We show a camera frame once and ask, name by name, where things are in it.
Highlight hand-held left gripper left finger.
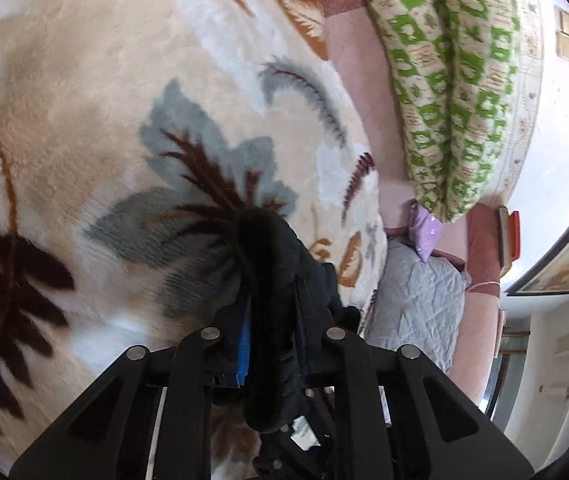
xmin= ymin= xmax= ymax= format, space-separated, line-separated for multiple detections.
xmin=8 ymin=292 xmax=255 ymax=480

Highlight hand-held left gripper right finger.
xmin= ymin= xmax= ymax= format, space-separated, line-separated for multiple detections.
xmin=291 ymin=262 xmax=536 ymax=480

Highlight black pants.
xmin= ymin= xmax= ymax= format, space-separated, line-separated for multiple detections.
xmin=212 ymin=207 xmax=362 ymax=435

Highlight grey quilt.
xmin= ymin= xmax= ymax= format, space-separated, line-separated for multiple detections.
xmin=363 ymin=237 xmax=468 ymax=376

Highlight purple pillow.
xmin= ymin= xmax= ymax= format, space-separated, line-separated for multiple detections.
xmin=408 ymin=204 xmax=448 ymax=264

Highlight orange book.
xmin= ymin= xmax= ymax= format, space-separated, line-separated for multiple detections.
xmin=495 ymin=206 xmax=521 ymax=277

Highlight dark framed picture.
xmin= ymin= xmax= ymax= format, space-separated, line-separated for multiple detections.
xmin=507 ymin=212 xmax=569 ymax=297

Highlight pink bed sheet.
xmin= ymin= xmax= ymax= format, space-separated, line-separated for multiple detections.
xmin=315 ymin=0 xmax=504 ymax=408

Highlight leaf print plush blanket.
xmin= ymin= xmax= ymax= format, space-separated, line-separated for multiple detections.
xmin=0 ymin=0 xmax=390 ymax=480

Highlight green white patterned pillow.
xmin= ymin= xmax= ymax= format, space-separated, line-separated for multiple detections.
xmin=358 ymin=0 xmax=523 ymax=224

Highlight yellow wall frame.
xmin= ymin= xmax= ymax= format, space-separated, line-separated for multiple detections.
xmin=553 ymin=6 xmax=569 ymax=62

